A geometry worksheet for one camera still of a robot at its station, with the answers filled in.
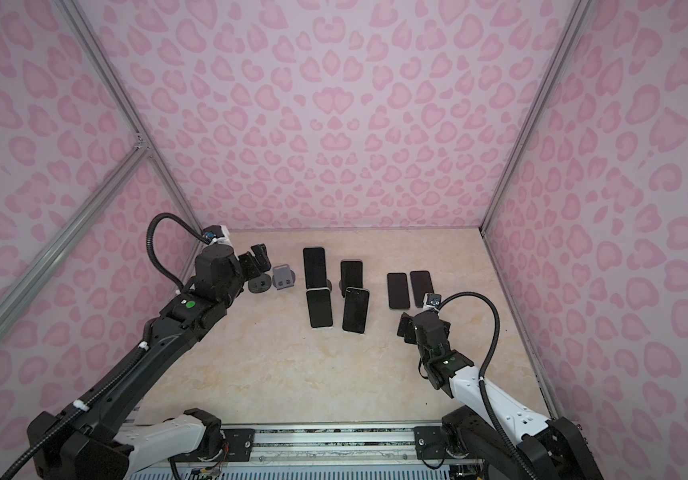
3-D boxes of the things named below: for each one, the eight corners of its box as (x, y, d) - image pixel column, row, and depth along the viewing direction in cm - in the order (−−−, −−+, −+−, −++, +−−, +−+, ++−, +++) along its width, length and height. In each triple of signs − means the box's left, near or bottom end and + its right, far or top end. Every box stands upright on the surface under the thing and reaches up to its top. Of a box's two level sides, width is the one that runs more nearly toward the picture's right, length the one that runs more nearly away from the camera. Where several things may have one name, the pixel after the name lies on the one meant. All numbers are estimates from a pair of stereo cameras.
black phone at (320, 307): (311, 330, 95) (304, 305, 83) (313, 313, 99) (307, 287, 87) (332, 330, 95) (328, 305, 83) (333, 313, 99) (329, 287, 87)
